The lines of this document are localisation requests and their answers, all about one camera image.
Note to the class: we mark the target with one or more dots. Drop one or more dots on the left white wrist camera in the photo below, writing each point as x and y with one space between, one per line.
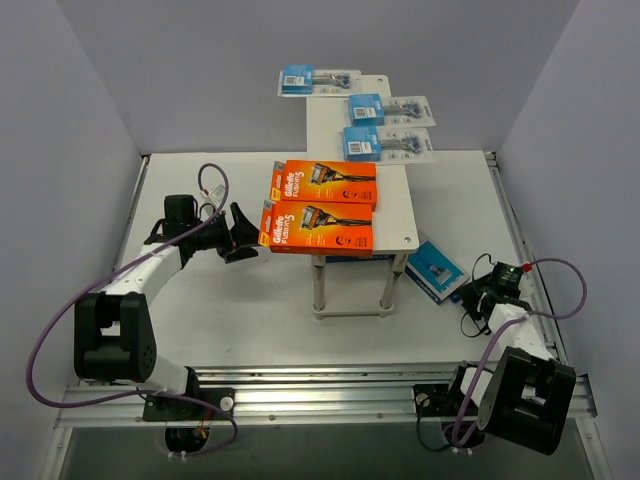
213 196

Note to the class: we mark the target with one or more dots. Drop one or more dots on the Gillette SkinGuard blister pack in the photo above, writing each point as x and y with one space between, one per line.
375 110

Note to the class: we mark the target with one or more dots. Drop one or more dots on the aluminium mounting rail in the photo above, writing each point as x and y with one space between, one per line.
281 396

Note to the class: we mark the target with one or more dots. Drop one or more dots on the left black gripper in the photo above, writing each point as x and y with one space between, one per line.
230 236

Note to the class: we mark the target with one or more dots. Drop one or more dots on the clear blue-card razor blister pack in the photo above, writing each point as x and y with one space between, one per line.
387 145

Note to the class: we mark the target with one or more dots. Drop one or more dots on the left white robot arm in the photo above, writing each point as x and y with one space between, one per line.
114 339

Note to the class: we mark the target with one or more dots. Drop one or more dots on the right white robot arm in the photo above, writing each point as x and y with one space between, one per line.
518 391

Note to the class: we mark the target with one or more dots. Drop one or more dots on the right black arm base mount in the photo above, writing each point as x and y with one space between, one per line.
436 400

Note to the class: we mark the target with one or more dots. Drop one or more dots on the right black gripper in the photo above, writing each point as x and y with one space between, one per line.
473 291

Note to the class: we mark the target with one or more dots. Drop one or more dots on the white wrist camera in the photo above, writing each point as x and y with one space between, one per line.
213 196
527 281

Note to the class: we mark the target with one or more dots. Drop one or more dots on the orange Fusion5 razor box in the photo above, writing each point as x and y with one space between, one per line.
317 228
324 181

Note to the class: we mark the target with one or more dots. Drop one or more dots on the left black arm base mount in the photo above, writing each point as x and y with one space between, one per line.
214 404

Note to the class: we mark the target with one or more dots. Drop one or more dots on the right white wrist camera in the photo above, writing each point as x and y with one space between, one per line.
527 281

